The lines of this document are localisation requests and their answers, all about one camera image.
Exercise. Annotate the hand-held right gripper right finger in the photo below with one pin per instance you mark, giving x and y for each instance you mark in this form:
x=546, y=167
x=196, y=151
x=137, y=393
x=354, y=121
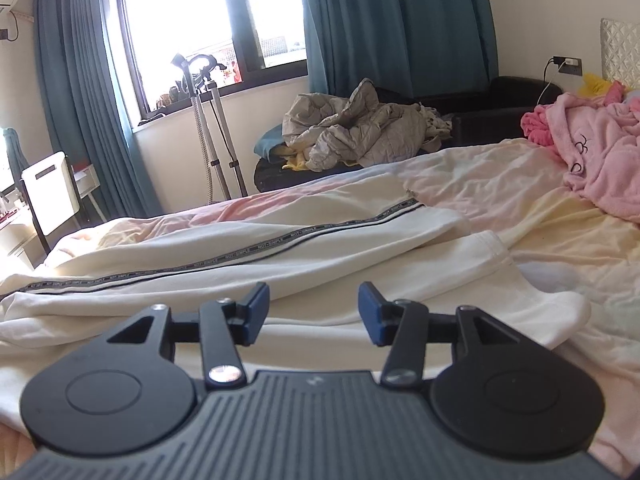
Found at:
x=371, y=312

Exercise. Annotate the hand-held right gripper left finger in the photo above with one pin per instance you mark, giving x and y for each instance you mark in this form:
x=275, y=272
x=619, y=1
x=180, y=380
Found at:
x=259, y=310

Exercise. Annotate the white pants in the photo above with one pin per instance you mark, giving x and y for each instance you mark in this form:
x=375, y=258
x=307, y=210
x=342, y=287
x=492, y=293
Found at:
x=250, y=255

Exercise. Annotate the yellow cloth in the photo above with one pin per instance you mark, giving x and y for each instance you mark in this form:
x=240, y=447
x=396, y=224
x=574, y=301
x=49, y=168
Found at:
x=297, y=161

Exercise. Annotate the grey quilted blanket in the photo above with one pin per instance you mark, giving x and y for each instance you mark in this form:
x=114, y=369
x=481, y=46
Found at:
x=365, y=130

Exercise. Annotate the garment steamer stand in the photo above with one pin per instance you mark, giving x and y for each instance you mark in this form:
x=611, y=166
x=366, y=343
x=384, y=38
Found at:
x=212, y=130

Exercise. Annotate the pastel bed sheet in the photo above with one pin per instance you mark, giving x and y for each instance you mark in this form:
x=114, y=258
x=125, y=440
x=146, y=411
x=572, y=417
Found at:
x=525, y=195

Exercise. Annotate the small white side table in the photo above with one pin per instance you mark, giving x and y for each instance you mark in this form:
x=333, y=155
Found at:
x=86, y=180

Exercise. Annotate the dark items on windowsill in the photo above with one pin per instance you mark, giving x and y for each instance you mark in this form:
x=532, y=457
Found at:
x=172, y=95

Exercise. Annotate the white backed black chair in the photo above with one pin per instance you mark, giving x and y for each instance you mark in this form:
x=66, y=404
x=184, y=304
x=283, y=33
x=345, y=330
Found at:
x=50, y=192

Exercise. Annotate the white vanity table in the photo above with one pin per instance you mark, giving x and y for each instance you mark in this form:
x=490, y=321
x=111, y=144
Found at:
x=15, y=240

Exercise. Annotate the black armchair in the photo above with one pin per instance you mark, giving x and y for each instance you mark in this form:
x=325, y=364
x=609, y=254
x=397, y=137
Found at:
x=510, y=95

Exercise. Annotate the blue curtain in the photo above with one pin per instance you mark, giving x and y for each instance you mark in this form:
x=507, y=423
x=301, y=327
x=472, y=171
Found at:
x=400, y=25
x=85, y=95

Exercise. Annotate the pink fleece robe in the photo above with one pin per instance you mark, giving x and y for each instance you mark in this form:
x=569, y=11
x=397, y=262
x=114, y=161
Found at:
x=600, y=155

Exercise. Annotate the dark framed window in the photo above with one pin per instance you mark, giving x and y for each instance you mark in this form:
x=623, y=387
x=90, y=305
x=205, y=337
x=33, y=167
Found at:
x=175, y=15

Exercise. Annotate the yellow plush toy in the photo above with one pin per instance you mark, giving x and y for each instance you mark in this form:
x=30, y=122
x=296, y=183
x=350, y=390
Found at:
x=595, y=84

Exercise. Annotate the white quilted headboard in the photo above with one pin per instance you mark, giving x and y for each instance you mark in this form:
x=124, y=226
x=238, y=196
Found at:
x=620, y=50

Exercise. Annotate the wall socket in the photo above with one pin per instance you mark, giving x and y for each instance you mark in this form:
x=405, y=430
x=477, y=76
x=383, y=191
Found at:
x=571, y=66

